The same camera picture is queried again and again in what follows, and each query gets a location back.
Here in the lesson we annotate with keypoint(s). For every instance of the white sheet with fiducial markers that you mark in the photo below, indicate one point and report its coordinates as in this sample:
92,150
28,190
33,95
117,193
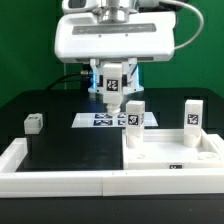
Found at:
90,120

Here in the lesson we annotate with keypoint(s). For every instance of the white U-shaped obstacle fence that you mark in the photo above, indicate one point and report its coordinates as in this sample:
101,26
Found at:
15,184

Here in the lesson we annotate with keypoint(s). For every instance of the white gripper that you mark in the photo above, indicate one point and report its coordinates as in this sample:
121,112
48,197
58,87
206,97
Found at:
146,36

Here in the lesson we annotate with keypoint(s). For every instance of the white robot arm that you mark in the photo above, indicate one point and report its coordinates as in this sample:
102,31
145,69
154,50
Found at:
118,11

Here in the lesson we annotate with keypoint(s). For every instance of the white square tabletop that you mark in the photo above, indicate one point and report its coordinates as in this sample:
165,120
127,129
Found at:
165,149

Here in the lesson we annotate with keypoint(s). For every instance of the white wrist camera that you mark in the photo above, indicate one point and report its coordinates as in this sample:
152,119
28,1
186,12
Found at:
79,6

